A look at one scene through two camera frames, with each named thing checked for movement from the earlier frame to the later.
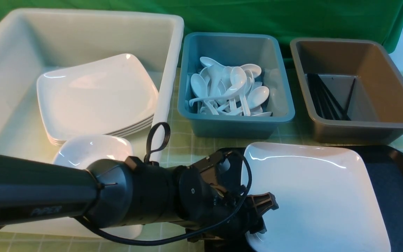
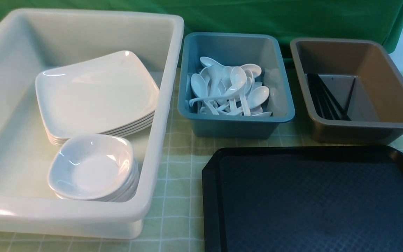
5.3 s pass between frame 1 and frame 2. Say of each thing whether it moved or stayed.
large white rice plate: moved
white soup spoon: stayed
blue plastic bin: stayed
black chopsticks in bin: stayed
